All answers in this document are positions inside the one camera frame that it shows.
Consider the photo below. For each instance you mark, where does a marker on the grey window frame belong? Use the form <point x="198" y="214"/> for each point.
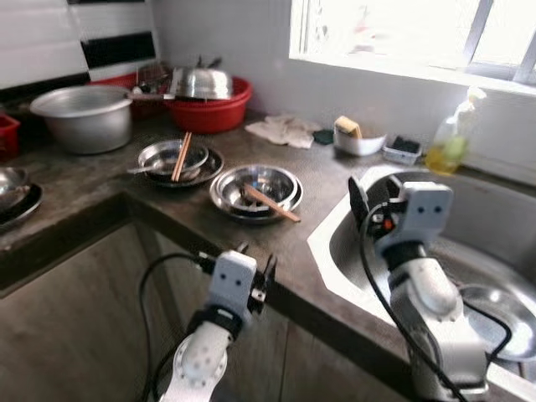
<point x="477" y="33"/>

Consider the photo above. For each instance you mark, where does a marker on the yellow dish soap bottle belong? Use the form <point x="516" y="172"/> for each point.
<point x="450" y="151"/>

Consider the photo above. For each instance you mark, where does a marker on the crumpled beige cloth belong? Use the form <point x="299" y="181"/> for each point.
<point x="280" y="131"/>

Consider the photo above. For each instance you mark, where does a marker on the shallow steel dish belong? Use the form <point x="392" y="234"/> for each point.
<point x="21" y="213"/>
<point x="230" y="211"/>
<point x="213" y="172"/>

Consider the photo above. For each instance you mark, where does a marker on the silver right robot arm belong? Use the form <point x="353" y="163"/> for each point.
<point x="427" y="293"/>

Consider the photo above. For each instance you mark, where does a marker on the stainless steel sink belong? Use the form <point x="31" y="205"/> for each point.
<point x="494" y="218"/>

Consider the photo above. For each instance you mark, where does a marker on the large aluminium pot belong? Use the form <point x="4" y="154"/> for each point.
<point x="84" y="126"/>

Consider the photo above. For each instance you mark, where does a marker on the red plastic basket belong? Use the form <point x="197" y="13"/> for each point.
<point x="117" y="80"/>

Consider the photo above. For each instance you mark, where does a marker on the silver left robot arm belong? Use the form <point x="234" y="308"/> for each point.
<point x="201" y="360"/>

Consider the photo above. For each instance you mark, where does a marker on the steel spoon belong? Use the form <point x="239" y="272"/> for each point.
<point x="146" y="168"/>

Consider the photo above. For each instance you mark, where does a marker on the wooden chopstick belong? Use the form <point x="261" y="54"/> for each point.
<point x="179" y="159"/>
<point x="183" y="159"/>
<point x="272" y="205"/>
<point x="272" y="202"/>

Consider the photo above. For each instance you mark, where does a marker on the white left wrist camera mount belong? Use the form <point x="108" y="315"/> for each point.
<point x="232" y="280"/>

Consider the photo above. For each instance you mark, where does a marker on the green scouring pad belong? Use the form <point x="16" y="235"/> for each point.
<point x="324" y="136"/>

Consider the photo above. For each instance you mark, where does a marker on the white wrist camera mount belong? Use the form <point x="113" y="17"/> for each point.
<point x="423" y="209"/>
<point x="232" y="280"/>

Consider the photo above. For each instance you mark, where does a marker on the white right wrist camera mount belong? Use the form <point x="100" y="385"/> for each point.
<point x="423" y="209"/>

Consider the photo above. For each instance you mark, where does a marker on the small white tray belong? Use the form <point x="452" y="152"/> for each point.
<point x="400" y="157"/>

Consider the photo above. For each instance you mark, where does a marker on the small red container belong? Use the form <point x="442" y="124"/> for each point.
<point x="7" y="138"/>

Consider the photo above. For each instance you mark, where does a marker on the black scrubber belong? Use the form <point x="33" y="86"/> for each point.
<point x="406" y="144"/>

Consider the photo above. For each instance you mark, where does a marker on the white ceramic bowl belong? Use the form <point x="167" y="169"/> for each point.
<point x="360" y="146"/>

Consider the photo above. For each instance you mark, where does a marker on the red plastic basin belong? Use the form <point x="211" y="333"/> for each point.
<point x="209" y="117"/>

